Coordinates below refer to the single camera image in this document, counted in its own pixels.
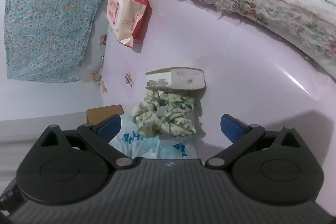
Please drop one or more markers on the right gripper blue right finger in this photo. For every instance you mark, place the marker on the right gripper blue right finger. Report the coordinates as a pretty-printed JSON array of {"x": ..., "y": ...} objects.
[{"x": 233, "y": 128}]

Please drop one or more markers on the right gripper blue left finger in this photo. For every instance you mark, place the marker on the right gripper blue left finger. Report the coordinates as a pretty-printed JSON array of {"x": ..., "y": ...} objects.
[{"x": 108, "y": 128}]

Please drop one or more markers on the green patterned white cloth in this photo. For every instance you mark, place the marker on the green patterned white cloth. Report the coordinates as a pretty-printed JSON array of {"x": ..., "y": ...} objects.
[{"x": 164, "y": 114}]

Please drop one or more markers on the brown cardboard box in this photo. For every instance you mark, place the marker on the brown cardboard box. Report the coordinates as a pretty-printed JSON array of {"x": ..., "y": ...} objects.
[{"x": 96, "y": 115}]

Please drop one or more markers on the white blue plastic bag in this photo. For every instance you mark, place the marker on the white blue plastic bag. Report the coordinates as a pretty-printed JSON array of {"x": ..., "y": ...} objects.
[{"x": 132, "y": 144}]

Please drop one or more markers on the white book block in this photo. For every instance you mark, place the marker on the white book block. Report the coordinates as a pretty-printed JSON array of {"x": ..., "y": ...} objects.
[{"x": 175, "y": 78}]

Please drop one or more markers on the red wet wipes pack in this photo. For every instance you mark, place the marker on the red wet wipes pack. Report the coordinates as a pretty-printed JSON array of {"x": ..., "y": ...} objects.
[{"x": 128, "y": 20}]

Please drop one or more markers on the blue floral curtain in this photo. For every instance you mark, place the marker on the blue floral curtain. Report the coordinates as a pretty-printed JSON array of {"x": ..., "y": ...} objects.
[{"x": 46, "y": 40}]

